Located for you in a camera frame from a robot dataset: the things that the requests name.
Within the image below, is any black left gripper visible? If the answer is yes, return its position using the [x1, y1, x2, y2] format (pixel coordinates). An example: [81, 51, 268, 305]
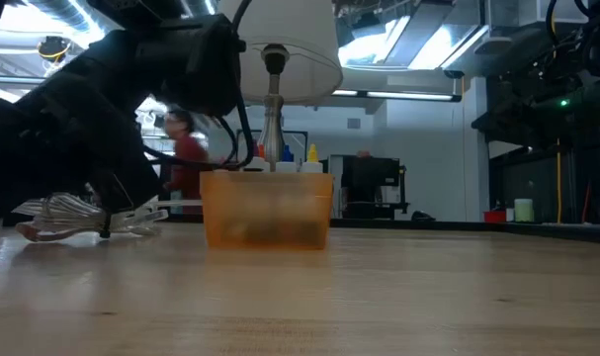
[0, 34, 164, 231]

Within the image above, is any purple food coloring bottle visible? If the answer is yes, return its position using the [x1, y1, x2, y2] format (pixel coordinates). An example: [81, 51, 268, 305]
[241, 155, 272, 173]

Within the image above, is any blue food coloring bottle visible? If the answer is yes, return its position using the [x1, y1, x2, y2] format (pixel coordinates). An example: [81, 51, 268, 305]
[275, 143, 300, 174]

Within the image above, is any yellow food coloring bottle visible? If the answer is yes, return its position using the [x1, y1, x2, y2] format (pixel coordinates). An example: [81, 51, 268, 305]
[300, 142, 325, 175]

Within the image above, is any person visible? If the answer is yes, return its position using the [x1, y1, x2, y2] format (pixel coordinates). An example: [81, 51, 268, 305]
[160, 107, 211, 217]

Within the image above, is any orange translucent plastic bin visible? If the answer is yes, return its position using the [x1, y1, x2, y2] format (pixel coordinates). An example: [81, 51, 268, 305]
[199, 169, 336, 251]

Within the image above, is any silver table lamp white shade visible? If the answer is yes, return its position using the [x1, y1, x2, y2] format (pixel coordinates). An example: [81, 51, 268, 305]
[214, 0, 344, 172]

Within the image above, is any long ceiling light fixture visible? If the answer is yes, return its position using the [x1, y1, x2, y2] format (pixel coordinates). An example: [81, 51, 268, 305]
[328, 88, 463, 103]

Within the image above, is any green and white roll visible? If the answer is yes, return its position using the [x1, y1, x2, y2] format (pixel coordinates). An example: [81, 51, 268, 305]
[513, 198, 535, 223]

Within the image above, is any hanging black cable reel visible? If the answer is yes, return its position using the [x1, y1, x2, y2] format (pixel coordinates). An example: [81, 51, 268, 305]
[36, 35, 73, 63]

